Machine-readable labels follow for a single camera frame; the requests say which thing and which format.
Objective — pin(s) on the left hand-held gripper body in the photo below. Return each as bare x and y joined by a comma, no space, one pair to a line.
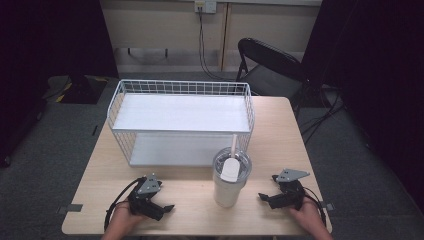
144,196

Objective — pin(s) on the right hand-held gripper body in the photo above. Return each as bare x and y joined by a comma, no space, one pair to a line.
290,191

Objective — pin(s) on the white tumbler cup with straw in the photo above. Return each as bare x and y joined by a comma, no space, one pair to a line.
230,186

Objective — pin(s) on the person's left hand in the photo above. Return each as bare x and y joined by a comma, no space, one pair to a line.
125,218

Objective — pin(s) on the person's right hand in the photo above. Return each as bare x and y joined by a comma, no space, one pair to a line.
308,215

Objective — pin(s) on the grey tape strip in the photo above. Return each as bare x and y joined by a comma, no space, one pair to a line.
328,206
70,208

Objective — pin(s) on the black folding chair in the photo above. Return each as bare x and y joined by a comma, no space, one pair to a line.
270,71

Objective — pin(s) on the black stand base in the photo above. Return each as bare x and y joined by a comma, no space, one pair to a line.
78,89

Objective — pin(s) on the black curtain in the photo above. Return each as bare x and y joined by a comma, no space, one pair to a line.
383,83
50,50

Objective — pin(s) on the white wall socket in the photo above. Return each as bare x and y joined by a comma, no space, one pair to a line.
205,6

